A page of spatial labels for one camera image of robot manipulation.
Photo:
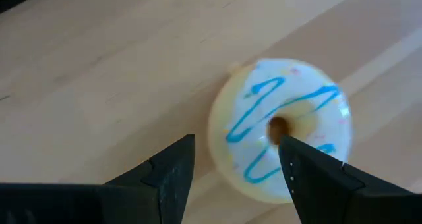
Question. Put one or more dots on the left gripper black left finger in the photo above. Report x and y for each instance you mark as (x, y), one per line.
(171, 191)

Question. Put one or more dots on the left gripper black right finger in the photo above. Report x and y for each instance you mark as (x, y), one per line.
(316, 191)

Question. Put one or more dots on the white donut with blue drizzle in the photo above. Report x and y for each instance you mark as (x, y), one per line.
(230, 112)

